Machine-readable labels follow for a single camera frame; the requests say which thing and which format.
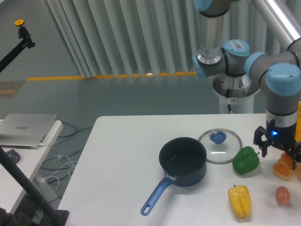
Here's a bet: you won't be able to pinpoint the white cable bundle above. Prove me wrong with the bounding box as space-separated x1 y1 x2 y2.
44 154 78 196

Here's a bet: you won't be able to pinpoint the orange bread loaf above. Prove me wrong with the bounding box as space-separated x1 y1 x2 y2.
273 152 293 180

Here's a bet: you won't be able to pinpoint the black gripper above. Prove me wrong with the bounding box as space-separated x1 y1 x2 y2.
253 119 301 170

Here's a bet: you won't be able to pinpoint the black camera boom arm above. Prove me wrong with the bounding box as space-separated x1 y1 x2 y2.
0 19 36 72

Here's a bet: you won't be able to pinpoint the glass lid blue knob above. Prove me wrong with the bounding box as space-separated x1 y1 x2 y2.
198 129 242 164

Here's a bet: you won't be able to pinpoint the black tripod pole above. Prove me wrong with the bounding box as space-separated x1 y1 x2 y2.
0 147 69 226

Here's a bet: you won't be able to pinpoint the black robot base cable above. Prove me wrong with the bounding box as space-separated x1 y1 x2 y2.
226 88 234 114

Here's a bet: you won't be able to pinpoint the silver laptop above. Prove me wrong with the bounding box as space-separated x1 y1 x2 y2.
0 113 58 149

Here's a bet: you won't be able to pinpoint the white side table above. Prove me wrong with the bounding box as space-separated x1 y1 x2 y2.
0 120 63 213

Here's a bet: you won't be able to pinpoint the green bell pepper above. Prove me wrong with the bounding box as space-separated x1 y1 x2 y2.
232 146 260 175

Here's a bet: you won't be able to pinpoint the dark blue saucepan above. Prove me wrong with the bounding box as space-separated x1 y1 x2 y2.
140 137 207 216

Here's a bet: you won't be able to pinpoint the black floor cable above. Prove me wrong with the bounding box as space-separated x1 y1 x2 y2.
39 121 94 203

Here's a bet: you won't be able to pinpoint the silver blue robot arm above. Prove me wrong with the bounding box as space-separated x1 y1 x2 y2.
193 0 301 163

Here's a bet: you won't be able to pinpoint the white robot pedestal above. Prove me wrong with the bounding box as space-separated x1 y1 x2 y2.
213 73 259 114

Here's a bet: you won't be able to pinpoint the small black table mount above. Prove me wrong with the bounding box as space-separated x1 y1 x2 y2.
6 149 21 163

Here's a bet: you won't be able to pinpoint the yellow bell pepper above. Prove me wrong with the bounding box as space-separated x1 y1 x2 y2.
228 185 252 218

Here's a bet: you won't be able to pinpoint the brown egg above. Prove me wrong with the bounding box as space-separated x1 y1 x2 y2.
275 186 290 206

